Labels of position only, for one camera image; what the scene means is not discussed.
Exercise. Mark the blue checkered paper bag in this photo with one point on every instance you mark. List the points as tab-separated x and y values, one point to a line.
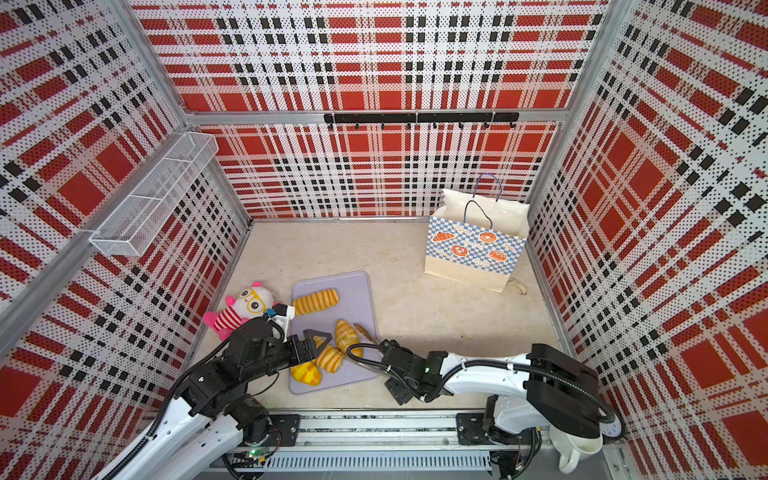
476	240

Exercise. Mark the steel tongs red handle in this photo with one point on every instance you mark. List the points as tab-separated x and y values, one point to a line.
366	334

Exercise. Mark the yellow orange striped bread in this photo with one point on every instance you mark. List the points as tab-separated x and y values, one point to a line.
307	373

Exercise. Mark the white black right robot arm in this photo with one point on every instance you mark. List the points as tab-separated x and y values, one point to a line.
544	387

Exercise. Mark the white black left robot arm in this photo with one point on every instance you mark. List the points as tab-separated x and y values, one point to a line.
209	411

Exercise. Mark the white ceramic mug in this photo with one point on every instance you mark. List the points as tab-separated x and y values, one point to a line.
572	449

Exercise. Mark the striped croissant bread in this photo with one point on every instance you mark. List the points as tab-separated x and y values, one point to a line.
345	336

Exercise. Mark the ridged long bread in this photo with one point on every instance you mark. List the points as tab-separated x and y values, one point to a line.
316	302
330	360

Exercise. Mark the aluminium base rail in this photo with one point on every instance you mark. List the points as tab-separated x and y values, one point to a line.
390	444

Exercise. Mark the lavender plastic tray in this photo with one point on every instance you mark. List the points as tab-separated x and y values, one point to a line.
355	306

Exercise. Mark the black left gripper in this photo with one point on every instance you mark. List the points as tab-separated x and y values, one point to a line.
299	356

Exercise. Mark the white wire mesh basket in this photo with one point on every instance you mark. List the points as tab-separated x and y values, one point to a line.
135	223

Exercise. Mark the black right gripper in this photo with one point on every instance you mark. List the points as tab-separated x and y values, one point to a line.
399	392

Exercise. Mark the small black analog clock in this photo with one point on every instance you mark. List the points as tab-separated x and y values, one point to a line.
613	431

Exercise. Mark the pink striped plush toy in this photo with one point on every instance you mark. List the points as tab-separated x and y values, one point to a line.
251	303

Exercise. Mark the black wall hook rail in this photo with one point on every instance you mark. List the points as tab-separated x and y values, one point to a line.
357	119

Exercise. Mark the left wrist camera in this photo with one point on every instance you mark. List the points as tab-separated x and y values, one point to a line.
279	317

